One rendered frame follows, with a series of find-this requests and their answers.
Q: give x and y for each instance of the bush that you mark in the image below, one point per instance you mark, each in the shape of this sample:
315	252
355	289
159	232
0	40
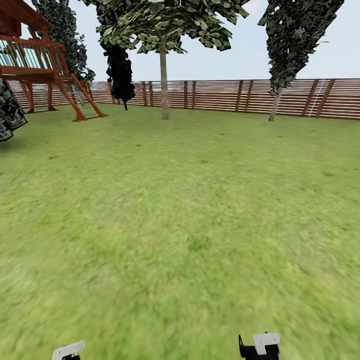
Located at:
12	116

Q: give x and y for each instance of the tree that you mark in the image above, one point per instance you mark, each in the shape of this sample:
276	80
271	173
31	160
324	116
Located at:
120	71
293	31
159	24
62	31

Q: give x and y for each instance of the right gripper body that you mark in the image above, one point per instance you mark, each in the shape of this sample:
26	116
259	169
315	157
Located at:
271	353

